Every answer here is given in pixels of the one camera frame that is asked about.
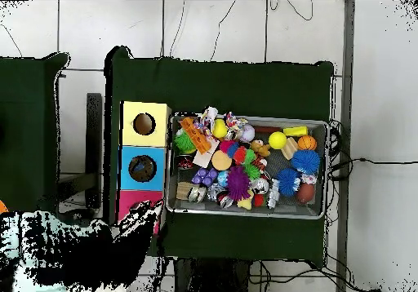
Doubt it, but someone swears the orange plastic grid toy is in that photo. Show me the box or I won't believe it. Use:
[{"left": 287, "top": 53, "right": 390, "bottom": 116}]
[{"left": 179, "top": 116, "right": 213, "bottom": 155}]

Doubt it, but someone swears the green spiky toy with eyes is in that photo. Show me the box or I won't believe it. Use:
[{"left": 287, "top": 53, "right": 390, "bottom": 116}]
[{"left": 173, "top": 130, "right": 197, "bottom": 154}]

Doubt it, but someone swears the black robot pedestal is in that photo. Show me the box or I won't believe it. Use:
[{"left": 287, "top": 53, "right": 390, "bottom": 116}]
[{"left": 172, "top": 257, "right": 254, "bottom": 292}]

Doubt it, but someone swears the wooden three-hole box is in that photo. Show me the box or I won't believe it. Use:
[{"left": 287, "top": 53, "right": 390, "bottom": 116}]
[{"left": 115, "top": 100, "right": 173, "bottom": 234}]

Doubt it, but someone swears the mint waffle cloth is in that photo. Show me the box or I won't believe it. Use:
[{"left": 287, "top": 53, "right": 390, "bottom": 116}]
[{"left": 0, "top": 210, "right": 69, "bottom": 292}]

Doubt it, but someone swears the small orange basketball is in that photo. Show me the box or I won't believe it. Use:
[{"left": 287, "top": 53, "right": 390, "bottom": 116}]
[{"left": 297, "top": 135, "right": 318, "bottom": 152}]

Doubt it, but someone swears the dark green table cloth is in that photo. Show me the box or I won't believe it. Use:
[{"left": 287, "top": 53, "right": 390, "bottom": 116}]
[
  {"left": 0, "top": 52, "right": 75, "bottom": 215},
  {"left": 102, "top": 45, "right": 336, "bottom": 267}
]

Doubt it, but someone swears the orange foam disc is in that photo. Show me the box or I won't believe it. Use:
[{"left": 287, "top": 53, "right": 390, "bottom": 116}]
[{"left": 211, "top": 149, "right": 233, "bottom": 171}]

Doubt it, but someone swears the reddish brown ball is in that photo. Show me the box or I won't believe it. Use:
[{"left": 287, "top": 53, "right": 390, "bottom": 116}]
[{"left": 296, "top": 182, "right": 317, "bottom": 205}]

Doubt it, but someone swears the smooth yellow ball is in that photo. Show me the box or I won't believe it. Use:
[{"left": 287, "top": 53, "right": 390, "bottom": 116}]
[{"left": 268, "top": 131, "right": 287, "bottom": 150}]

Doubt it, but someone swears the black upright panel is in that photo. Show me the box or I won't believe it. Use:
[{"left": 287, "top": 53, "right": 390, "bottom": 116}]
[{"left": 85, "top": 92, "right": 103, "bottom": 210}]

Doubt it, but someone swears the large blue spiky ball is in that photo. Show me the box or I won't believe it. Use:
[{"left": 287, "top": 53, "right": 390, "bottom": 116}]
[{"left": 291, "top": 149, "right": 322, "bottom": 175}]

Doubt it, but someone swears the shallow wire mesh bin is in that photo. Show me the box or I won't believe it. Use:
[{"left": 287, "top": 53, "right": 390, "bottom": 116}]
[{"left": 165, "top": 110, "right": 330, "bottom": 220}]

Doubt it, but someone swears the long black cable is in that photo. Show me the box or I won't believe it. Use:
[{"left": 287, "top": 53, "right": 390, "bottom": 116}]
[{"left": 327, "top": 156, "right": 418, "bottom": 166}]

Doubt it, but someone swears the purple spiky ball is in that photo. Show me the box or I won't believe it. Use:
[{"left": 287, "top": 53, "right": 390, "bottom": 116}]
[{"left": 227, "top": 166, "right": 251, "bottom": 201}]

